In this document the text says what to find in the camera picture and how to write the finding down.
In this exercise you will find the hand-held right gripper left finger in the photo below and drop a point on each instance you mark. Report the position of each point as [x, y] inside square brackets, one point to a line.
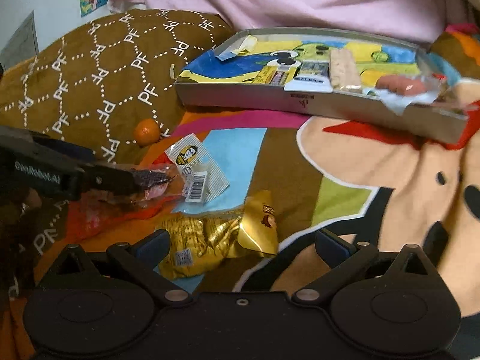
[155, 247]

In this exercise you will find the colourful printed blanket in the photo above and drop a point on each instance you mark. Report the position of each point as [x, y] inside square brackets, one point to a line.
[375, 180]

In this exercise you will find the grey wall panel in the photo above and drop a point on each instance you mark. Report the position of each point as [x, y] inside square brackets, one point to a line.
[20, 41]

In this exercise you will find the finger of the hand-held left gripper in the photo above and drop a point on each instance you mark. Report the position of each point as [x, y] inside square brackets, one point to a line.
[123, 178]

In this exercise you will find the clear red snack packet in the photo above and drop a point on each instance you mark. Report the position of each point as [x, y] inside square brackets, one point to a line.
[173, 192]

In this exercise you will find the brown patterned cushion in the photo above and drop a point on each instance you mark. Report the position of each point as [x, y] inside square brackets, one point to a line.
[112, 71]

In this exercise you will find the orange tangerine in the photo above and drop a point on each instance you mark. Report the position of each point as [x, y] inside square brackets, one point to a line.
[147, 132]

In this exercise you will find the white blue snack packet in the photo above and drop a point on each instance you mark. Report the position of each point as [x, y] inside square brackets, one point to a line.
[309, 80]

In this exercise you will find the grey box with cartoon lining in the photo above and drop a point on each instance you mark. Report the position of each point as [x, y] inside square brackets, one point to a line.
[337, 108]

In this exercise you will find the gold snack packet brown print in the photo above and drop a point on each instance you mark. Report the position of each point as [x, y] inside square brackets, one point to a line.
[260, 228]

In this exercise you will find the white nougat bar packet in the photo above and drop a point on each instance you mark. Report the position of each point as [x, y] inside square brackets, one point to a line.
[345, 69]

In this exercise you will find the crumpled gold snack packet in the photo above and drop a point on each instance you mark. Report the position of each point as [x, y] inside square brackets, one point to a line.
[202, 240]

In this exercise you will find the white snack packet with face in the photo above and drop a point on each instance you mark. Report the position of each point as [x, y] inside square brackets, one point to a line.
[202, 165]

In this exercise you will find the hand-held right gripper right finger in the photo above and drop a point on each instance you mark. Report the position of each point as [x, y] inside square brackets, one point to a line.
[330, 248]

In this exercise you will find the pink sausage snack packet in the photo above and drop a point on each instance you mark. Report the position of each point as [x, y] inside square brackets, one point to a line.
[399, 84]

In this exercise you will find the yellow snack packet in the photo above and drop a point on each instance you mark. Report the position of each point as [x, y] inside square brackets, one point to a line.
[275, 75]

